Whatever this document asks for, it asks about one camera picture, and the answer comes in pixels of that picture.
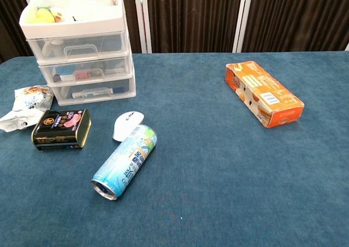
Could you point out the clear drawer with marker pen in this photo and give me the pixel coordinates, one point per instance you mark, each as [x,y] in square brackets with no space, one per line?
[124,92]

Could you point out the orange cardboard snack box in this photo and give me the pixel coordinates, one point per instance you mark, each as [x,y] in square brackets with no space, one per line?
[261,91]

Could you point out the clear drawer with white object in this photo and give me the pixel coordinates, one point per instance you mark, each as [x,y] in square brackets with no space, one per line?
[109,44]

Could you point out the white computer mouse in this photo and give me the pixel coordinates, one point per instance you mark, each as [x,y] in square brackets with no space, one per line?
[125,124]

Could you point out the blue white beverage can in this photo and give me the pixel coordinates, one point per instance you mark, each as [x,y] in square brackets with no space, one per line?
[128,159]

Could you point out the blue velvet tablecloth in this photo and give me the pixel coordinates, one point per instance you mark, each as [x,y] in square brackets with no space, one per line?
[218,176]

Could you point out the white blue marker pen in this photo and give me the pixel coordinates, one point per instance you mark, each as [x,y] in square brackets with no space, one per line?
[90,93]

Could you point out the dark brown curtain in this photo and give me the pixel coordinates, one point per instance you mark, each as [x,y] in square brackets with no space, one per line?
[191,12]

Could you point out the black rectangular food tin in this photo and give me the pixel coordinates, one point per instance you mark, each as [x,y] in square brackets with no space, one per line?
[60,132]

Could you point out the blue rectangular block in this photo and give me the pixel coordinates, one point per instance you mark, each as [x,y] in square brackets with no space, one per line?
[65,70]

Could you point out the dark round small object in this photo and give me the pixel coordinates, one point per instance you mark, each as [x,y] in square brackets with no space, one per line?
[56,78]

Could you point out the white round plastic object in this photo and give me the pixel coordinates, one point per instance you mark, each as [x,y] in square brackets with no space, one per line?
[54,44]

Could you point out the white crumpled snack bag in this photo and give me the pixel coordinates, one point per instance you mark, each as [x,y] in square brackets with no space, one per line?
[27,102]

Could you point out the small orange white packet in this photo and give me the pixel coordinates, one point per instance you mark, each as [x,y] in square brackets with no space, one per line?
[60,14]

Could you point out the yellow round toy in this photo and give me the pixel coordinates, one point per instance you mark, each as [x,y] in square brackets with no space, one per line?
[42,15]

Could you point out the white plastic drawer organizer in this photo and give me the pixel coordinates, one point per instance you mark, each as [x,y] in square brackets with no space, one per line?
[71,26]

